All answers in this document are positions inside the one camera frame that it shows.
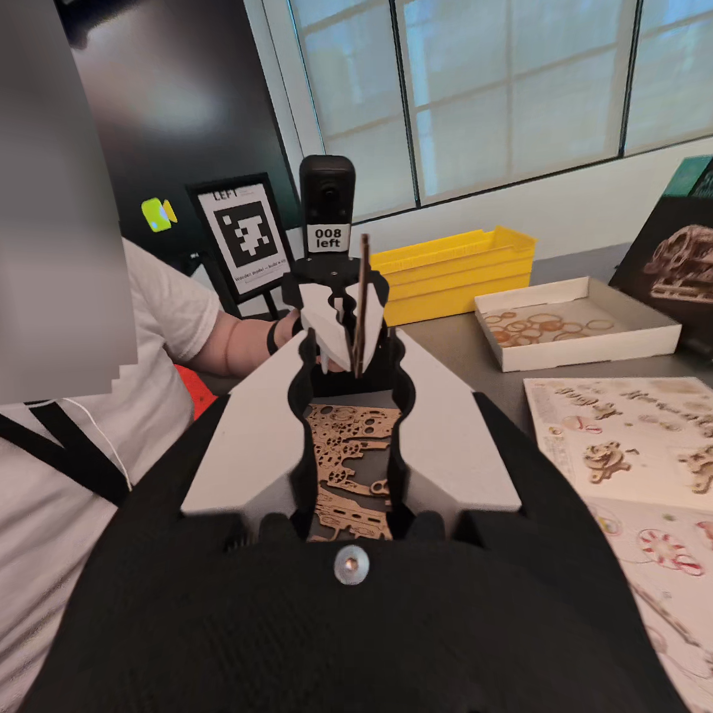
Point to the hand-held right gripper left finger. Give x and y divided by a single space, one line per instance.
245 445

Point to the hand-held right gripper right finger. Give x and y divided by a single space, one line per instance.
462 445

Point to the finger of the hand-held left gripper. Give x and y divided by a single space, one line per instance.
374 317
320 317

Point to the round wooden gear disc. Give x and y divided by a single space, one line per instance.
363 289

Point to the laser-cut wooden parts sheet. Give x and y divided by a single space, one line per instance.
345 440

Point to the person's left forearm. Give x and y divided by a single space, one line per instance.
239 345

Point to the black model kit box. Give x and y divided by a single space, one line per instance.
668 262

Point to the person's left hand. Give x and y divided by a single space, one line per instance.
291 331

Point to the red fabric item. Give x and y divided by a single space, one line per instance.
195 393

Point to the yellow plastic bin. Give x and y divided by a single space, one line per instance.
445 278

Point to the pile of tan rings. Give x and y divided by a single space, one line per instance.
535 328

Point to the white cardboard tray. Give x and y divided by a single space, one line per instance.
585 356

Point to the illustrated instruction booklet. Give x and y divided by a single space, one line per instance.
640 445

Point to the frosted glass window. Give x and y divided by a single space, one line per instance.
501 83

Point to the yellow camera icon sticker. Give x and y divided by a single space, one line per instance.
156 214

